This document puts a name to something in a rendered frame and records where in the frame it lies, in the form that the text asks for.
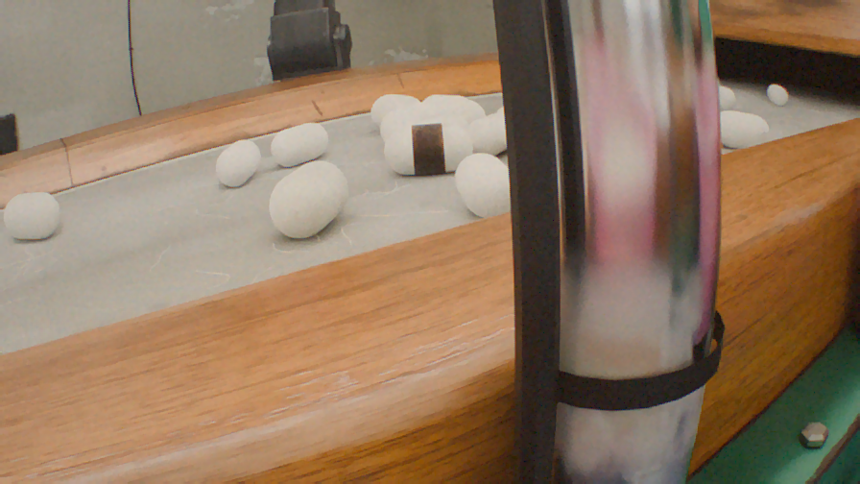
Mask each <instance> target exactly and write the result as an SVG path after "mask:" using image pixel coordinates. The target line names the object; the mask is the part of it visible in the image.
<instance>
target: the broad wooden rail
mask: <svg viewBox="0 0 860 484"><path fill-rule="evenodd" d="M496 93H502V87H501V78H500V67H499V58H498V52H492V53H479V54H467V55H456V56H446V57H436V58H427V59H418V60H404V61H396V62H389V63H382V64H376V65H369V66H362V67H356V68H350V69H345V70H339V71H333V72H327V73H322V74H317V75H312V76H307V77H301V78H296V79H292V80H287V81H282V82H278V83H273V84H268V85H261V86H256V87H252V88H247V89H243V90H239V91H234V92H230V93H227V94H223V95H218V96H214V97H210V98H206V99H202V100H199V101H195V102H191V103H187V104H183V105H179V106H176V107H172V108H168V109H162V110H159V111H155V112H151V113H147V114H144V115H140V116H136V117H134V118H130V119H127V120H123V121H119V122H116V123H112V124H109V125H105V126H103V127H99V128H96V129H92V130H89V131H85V132H82V133H76V134H72V135H69V136H66V137H63V138H60V139H56V140H53V141H49V142H46V143H43V144H39V145H36V146H33V147H30V148H27V149H23V150H20V151H17V152H13V153H10V154H7V155H3V156H1V157H0V210H2V209H5V208H6V206H7V204H8V202H9V201H10V199H11V198H13V197H14V196H16V195H18V194H26V193H36V192H45V193H48V194H50V195H53V194H57V193H60V192H62V191H66V190H69V189H72V188H76V187H79V186H82V185H86V184H89V183H92V182H97V181H101V180H104V179H107V178H111V177H114V176H118V175H121V174H125V173H128V172H131V171H134V170H138V169H141V168H145V167H148V166H152V165H155V164H159V163H161V162H165V161H168V160H172V159H176V158H179V157H185V156H189V155H193V154H196V153H199V152H203V151H207V150H210V149H214V148H218V147H222V146H226V145H229V144H232V143H235V142H237V141H239V140H248V139H252V138H256V137H259V136H263V135H268V134H272V133H279V132H281V131H284V130H287V129H290V128H293V127H296V126H299V125H302V124H306V123H316V124H318V123H321V122H326V121H331V120H336V119H341V118H345V117H349V116H355V115H360V114H365V113H370V112H371V108H372V106H373V104H374V103H375V101H376V100H377V99H379V98H380V97H382V96H384V95H388V94H397V95H404V96H411V97H414V98H416V99H418V100H419V101H420V102H423V101H424V100H425V99H426V98H427V97H429V96H432V95H446V96H463V97H472V96H480V95H488V94H496Z"/></svg>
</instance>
